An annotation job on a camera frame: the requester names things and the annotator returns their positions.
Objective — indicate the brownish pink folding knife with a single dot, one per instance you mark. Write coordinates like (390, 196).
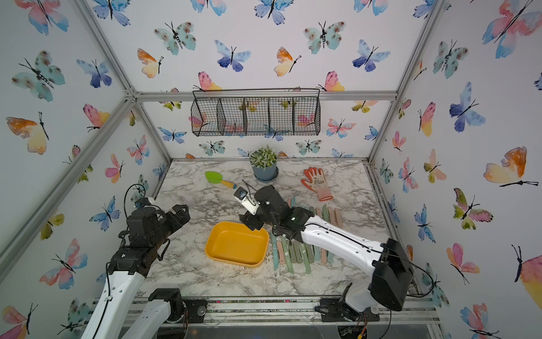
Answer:
(280, 251)

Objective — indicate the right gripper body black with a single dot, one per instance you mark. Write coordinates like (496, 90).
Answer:
(257, 220)

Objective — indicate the green ceramic knife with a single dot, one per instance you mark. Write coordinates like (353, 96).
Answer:
(288, 259)
(305, 257)
(326, 214)

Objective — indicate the black wire wall basket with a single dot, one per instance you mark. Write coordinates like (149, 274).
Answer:
(272, 113)

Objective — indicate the red white garden glove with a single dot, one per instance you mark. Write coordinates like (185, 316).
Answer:
(316, 181)

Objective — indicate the aluminium front rail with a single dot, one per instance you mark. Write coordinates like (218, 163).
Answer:
(298, 310)

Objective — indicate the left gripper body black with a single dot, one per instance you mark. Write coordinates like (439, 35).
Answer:
(168, 224)

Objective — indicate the potted green plant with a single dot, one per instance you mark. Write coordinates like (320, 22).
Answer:
(264, 164)

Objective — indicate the yellow storage box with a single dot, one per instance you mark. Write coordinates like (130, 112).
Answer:
(234, 243)

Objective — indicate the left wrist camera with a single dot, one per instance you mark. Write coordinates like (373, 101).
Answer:
(143, 202)

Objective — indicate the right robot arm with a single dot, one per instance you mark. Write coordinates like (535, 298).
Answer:
(386, 263)

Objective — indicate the small teal folding knife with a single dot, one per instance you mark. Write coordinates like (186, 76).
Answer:
(317, 254)

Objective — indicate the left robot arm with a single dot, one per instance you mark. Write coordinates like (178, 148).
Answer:
(124, 277)

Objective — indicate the green yellow toy trowel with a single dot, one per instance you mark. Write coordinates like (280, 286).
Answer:
(217, 178)

